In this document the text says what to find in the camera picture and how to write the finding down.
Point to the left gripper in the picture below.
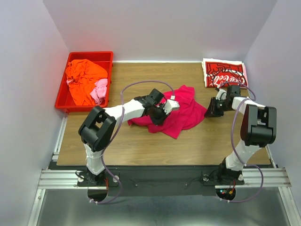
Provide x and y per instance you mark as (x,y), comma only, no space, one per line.
(160,120)

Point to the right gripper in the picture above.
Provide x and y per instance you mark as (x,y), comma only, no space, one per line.
(211,111)

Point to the magenta t shirt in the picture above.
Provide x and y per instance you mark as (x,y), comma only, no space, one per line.
(189,115)

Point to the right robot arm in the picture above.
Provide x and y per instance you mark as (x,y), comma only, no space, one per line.
(258,128)

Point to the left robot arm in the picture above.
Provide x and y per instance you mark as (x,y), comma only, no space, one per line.
(102,124)

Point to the folded red coca-cola t shirt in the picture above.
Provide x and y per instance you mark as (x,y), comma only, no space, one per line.
(224,73)

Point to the folded white t shirt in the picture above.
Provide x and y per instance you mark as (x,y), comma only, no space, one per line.
(208,60)

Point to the light pink t shirt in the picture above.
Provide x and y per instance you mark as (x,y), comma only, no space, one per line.
(88,92)

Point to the red plastic bin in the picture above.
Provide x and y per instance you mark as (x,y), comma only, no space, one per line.
(64,100)

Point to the orange t shirt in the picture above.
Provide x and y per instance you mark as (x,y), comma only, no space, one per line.
(84,69)

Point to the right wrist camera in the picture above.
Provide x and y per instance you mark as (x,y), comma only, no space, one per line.
(221,95)

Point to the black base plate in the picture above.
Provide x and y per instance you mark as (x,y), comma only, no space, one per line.
(127,181)

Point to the aluminium frame rail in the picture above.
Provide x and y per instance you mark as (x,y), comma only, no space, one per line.
(263,200)

